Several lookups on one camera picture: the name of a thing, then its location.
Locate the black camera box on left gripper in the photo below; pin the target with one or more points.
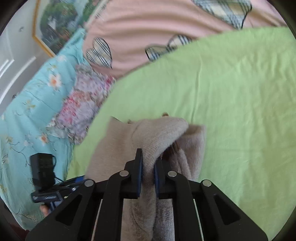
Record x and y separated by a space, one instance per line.
42 169

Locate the gold framed landscape painting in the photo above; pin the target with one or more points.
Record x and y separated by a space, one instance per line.
55 22

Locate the purple pink floral pillow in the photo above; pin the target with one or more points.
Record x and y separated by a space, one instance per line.
81 106

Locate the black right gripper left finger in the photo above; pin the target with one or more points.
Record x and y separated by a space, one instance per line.
125 184

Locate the pink quilt with plaid hearts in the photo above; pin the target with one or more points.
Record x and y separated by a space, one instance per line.
125 35

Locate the teal floral blanket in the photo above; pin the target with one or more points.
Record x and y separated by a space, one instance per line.
24 130

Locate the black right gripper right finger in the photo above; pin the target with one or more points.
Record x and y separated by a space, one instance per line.
172 185

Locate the light green bed sheet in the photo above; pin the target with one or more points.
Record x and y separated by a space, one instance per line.
241 86

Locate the left hand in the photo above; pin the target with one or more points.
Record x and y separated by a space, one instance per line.
45 210

